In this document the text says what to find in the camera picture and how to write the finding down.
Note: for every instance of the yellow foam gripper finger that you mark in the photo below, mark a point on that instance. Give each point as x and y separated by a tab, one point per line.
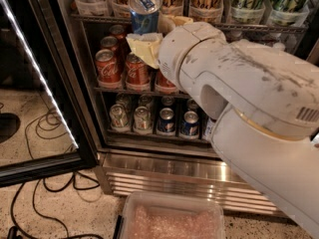
168	22
146	47

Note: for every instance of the blue redbull can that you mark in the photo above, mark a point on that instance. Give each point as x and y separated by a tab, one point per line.
145	15

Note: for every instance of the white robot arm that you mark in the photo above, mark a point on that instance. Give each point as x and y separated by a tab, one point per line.
265	104

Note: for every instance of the front middle coca-cola can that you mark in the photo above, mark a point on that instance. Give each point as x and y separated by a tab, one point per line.
138	77

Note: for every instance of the second row left coke can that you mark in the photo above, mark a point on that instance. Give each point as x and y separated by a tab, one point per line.
110	43

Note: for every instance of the front right coca-cola can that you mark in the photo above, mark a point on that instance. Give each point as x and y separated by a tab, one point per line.
163	85

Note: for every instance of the left green soda can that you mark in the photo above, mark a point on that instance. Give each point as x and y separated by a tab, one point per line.
119	118

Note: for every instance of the green soda can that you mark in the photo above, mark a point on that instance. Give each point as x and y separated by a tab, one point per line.
119	118
142	120

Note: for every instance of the left pepsi can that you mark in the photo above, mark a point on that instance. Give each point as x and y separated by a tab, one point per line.
166	122

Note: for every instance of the pepsi can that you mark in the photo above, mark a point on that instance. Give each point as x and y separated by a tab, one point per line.
189	126
166	122

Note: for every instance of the stainless steel fridge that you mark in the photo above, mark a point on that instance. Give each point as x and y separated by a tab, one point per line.
173	163

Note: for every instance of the right pepsi can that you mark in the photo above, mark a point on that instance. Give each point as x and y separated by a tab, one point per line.
189	126

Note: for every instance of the glass fridge door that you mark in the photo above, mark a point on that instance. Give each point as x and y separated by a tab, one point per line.
43	129

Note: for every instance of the left tea bottle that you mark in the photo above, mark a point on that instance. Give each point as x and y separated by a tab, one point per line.
208	127

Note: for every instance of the clear plastic bin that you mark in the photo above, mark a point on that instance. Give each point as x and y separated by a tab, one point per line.
151	215

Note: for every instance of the top wire shelf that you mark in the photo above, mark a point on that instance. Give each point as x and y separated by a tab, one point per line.
220	26

